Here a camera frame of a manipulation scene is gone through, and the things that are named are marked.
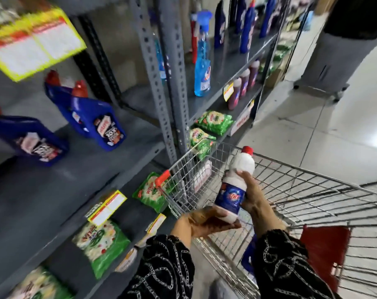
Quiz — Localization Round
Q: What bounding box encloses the large yellow price tag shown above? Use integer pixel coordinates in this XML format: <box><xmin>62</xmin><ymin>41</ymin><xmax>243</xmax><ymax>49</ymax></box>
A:
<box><xmin>0</xmin><ymin>7</ymin><xmax>87</xmax><ymax>82</ymax></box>

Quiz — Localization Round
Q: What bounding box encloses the blue bottle with red cap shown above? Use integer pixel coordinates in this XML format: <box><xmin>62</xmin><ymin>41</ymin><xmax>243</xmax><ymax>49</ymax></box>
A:
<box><xmin>0</xmin><ymin>98</ymin><xmax>69</xmax><ymax>167</ymax></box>
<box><xmin>44</xmin><ymin>70</ymin><xmax>83</xmax><ymax>134</ymax></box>
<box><xmin>55</xmin><ymin>80</ymin><xmax>127</xmax><ymax>152</ymax></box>

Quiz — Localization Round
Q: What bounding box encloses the grey black wheeled cooler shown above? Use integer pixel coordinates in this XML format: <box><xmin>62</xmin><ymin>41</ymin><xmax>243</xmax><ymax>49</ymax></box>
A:
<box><xmin>293</xmin><ymin>0</ymin><xmax>377</xmax><ymax>103</ymax></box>

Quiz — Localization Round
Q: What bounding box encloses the small yellow price tag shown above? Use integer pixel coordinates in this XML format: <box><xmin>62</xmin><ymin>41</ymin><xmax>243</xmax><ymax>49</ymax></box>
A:
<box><xmin>223</xmin><ymin>81</ymin><xmax>235</xmax><ymax>102</ymax></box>
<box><xmin>87</xmin><ymin>190</ymin><xmax>128</xmax><ymax>228</ymax></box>
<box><xmin>135</xmin><ymin>213</ymin><xmax>167</xmax><ymax>248</ymax></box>
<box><xmin>114</xmin><ymin>247</ymin><xmax>138</xmax><ymax>273</ymax></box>

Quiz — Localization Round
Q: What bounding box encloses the person's right forearm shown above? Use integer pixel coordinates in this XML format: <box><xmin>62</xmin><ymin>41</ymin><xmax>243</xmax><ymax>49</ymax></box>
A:
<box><xmin>250</xmin><ymin>210</ymin><xmax>343</xmax><ymax>299</ymax></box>

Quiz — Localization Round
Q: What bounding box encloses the red spray bottle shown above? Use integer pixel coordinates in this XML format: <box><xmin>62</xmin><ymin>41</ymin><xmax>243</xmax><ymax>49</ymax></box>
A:
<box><xmin>190</xmin><ymin>13</ymin><xmax>199</xmax><ymax>65</ymax></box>

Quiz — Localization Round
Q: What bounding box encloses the grey metal shelving unit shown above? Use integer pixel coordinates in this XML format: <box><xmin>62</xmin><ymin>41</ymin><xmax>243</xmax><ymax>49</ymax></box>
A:
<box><xmin>0</xmin><ymin>0</ymin><xmax>292</xmax><ymax>299</ymax></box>

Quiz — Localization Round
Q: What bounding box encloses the white bottle with red cap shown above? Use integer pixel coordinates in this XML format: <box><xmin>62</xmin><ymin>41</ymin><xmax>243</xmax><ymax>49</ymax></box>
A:
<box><xmin>214</xmin><ymin>146</ymin><xmax>255</xmax><ymax>224</ymax></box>

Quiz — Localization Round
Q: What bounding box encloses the green white detergent packet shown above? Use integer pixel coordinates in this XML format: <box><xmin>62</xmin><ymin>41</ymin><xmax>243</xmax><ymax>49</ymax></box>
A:
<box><xmin>72</xmin><ymin>219</ymin><xmax>131</xmax><ymax>280</ymax></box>
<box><xmin>132</xmin><ymin>171</ymin><xmax>177</xmax><ymax>214</ymax></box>
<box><xmin>7</xmin><ymin>266</ymin><xmax>74</xmax><ymax>299</ymax></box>
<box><xmin>195</xmin><ymin>110</ymin><xmax>235</xmax><ymax>136</ymax></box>
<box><xmin>189</xmin><ymin>127</ymin><xmax>217</xmax><ymax>161</ymax></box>

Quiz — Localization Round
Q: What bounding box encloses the metal wire shopping cart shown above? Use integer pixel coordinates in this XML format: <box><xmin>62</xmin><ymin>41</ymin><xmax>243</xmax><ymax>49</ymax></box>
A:
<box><xmin>155</xmin><ymin>138</ymin><xmax>377</xmax><ymax>299</ymax></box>

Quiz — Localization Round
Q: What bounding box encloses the row of green packets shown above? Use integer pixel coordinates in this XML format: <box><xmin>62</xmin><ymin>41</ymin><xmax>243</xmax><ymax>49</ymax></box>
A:
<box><xmin>259</xmin><ymin>40</ymin><xmax>296</xmax><ymax>76</ymax></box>

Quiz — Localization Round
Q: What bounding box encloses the white shelf sign red print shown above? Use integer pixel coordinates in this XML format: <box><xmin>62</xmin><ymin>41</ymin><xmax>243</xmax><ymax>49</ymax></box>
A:
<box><xmin>230</xmin><ymin>99</ymin><xmax>255</xmax><ymax>137</ymax></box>

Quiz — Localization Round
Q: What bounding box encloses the dark blue tall bottle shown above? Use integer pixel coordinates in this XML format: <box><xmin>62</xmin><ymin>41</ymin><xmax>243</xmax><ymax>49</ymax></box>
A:
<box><xmin>214</xmin><ymin>0</ymin><xmax>226</xmax><ymax>49</ymax></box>
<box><xmin>239</xmin><ymin>0</ymin><xmax>257</xmax><ymax>54</ymax></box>
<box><xmin>235</xmin><ymin>0</ymin><xmax>247</xmax><ymax>35</ymax></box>
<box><xmin>259</xmin><ymin>0</ymin><xmax>277</xmax><ymax>39</ymax></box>

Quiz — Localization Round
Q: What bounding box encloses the person's left hand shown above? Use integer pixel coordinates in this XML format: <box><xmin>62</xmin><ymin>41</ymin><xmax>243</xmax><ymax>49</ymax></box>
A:
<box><xmin>188</xmin><ymin>206</ymin><xmax>242</xmax><ymax>239</ymax></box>

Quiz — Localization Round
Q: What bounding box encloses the person's right hand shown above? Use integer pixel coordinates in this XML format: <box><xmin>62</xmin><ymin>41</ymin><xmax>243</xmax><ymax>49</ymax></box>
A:
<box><xmin>236</xmin><ymin>170</ymin><xmax>275</xmax><ymax>216</ymax></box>

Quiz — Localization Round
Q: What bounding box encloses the red plastic cart seat flap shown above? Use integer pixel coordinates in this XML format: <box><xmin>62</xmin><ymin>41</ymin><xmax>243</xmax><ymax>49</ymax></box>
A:
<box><xmin>300</xmin><ymin>225</ymin><xmax>351</xmax><ymax>292</ymax></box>

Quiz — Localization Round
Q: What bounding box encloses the light blue spray bottle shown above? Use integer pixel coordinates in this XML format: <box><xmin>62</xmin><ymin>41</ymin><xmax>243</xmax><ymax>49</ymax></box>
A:
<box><xmin>154</xmin><ymin>33</ymin><xmax>168</xmax><ymax>85</ymax></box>
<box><xmin>194</xmin><ymin>10</ymin><xmax>213</xmax><ymax>97</ymax></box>

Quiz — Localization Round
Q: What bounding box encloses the brown cardboard box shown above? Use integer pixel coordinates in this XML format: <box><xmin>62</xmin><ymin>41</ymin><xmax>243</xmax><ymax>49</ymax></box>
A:
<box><xmin>314</xmin><ymin>0</ymin><xmax>336</xmax><ymax>16</ymax></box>

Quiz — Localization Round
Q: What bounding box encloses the person's left forearm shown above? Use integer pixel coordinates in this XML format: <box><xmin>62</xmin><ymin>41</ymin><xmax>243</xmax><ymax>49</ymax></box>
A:
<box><xmin>118</xmin><ymin>212</ymin><xmax>196</xmax><ymax>299</ymax></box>

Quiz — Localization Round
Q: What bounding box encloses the maroon liquid bottle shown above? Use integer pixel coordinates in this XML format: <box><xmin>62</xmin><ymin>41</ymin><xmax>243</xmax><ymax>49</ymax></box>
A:
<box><xmin>247</xmin><ymin>60</ymin><xmax>261</xmax><ymax>90</ymax></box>
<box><xmin>239</xmin><ymin>68</ymin><xmax>251</xmax><ymax>97</ymax></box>
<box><xmin>228</xmin><ymin>77</ymin><xmax>242</xmax><ymax>111</ymax></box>

